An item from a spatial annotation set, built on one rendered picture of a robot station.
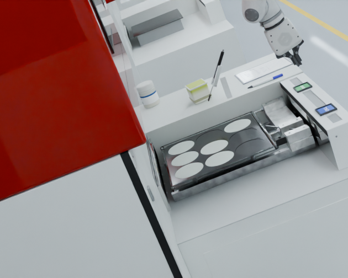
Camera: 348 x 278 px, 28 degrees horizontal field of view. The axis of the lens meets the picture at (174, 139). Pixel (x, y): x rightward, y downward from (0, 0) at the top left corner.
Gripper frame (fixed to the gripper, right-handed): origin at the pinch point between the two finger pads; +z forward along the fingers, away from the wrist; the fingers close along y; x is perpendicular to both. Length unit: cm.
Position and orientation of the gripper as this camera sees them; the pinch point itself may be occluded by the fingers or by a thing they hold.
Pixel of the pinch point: (296, 59)
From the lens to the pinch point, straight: 242.0
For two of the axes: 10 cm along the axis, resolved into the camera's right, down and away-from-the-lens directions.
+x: -1.1, -3.3, 9.4
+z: 5.4, 7.7, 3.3
